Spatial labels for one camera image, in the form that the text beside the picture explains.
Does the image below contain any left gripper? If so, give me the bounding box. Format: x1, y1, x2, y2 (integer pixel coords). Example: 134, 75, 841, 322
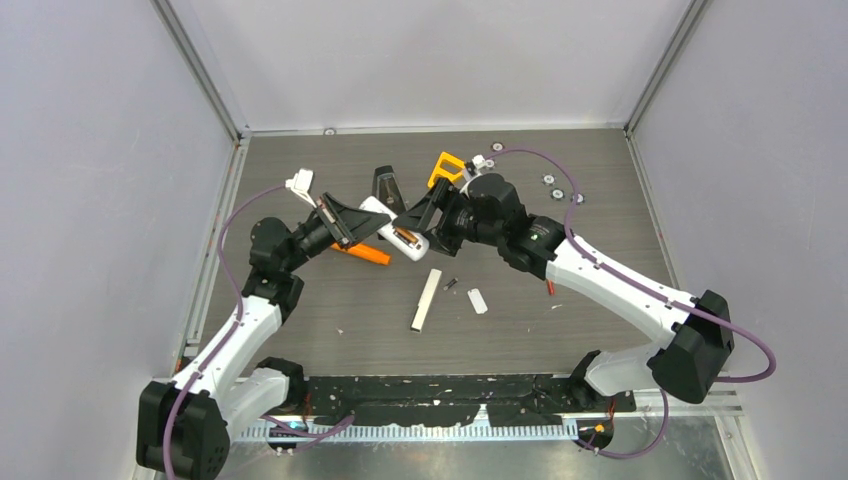
283, 193, 389, 273

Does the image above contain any orange toy microphone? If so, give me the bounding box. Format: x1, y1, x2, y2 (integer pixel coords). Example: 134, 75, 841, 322
331, 243, 391, 266

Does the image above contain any long white box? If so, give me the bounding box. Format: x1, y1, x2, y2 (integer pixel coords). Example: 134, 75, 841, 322
410, 269, 442, 333

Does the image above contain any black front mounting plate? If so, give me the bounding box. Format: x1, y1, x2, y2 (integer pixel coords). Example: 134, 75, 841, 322
295, 374, 636, 427

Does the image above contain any purple cable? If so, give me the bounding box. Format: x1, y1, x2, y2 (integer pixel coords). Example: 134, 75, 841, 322
480, 147, 778, 462
162, 184, 359, 480

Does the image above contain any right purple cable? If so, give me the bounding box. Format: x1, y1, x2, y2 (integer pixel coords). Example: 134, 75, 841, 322
480, 147, 778, 462

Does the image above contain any white battery cover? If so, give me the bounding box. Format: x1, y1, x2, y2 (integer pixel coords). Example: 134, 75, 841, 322
467, 288, 488, 315

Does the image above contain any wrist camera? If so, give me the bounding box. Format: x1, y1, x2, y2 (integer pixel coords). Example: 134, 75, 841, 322
461, 155, 490, 182
284, 168, 317, 209

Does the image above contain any yellow triangle bracket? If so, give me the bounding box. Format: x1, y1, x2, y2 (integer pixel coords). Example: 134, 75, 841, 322
427, 151, 466, 188

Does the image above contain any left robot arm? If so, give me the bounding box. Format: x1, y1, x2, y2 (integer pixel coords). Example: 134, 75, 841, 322
135, 193, 392, 479

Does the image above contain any black metronome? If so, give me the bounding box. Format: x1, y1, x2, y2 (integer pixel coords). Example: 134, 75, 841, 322
372, 165, 407, 216

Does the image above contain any orange battery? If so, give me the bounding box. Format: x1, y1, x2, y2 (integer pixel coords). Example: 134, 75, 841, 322
394, 228, 419, 246

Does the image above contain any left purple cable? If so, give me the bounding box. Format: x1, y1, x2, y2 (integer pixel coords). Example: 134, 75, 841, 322
162, 184, 359, 480

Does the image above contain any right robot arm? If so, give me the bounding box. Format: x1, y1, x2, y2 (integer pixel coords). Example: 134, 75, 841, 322
394, 174, 735, 411

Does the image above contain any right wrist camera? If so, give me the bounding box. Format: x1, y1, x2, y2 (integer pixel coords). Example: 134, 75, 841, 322
461, 155, 490, 182

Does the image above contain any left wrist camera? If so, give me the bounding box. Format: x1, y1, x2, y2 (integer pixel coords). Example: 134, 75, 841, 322
284, 168, 317, 209

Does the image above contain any white remote control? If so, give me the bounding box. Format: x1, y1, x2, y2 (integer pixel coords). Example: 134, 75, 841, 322
360, 196, 429, 262

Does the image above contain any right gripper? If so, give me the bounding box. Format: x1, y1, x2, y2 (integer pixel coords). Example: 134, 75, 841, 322
392, 179, 503, 259

